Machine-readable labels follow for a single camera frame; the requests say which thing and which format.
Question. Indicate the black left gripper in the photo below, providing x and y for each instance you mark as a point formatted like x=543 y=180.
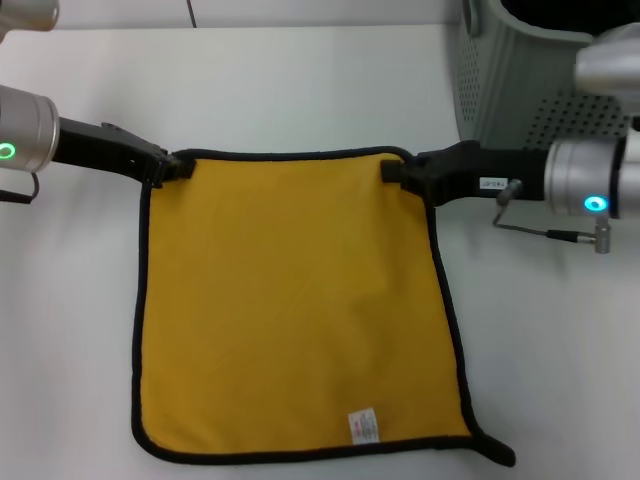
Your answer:
x=110 y=150

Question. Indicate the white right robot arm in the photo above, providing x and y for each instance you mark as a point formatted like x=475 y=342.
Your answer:
x=575 y=170

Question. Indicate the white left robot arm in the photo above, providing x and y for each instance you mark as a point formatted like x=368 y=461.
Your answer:
x=25 y=125

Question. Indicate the grey perforated storage basket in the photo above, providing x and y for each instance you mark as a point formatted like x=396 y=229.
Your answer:
x=500 y=75

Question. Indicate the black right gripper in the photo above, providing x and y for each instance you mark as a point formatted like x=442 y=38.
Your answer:
x=480 y=172

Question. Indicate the yellow towel with black trim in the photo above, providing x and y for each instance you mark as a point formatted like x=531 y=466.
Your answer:
x=300 y=300

